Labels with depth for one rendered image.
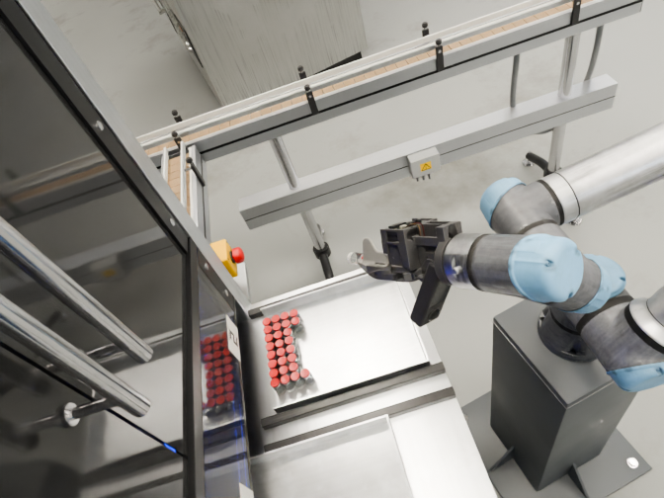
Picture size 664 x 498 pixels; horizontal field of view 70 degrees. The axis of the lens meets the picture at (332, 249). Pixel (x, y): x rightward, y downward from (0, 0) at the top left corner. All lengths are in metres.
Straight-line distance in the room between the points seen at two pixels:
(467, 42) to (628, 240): 1.14
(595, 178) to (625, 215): 1.77
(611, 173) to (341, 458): 0.69
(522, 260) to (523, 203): 0.18
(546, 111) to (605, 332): 1.34
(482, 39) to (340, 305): 1.09
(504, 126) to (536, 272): 1.58
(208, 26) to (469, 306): 2.17
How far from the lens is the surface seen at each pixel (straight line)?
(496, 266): 0.59
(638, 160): 0.79
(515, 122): 2.13
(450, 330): 2.10
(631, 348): 0.97
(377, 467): 1.00
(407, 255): 0.69
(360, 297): 1.17
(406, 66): 1.77
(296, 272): 2.42
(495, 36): 1.86
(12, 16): 0.75
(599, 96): 2.29
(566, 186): 0.75
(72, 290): 0.47
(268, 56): 3.33
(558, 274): 0.57
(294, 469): 1.04
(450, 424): 1.01
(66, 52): 0.83
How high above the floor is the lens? 1.84
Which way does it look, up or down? 49 degrees down
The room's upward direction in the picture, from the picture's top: 21 degrees counter-clockwise
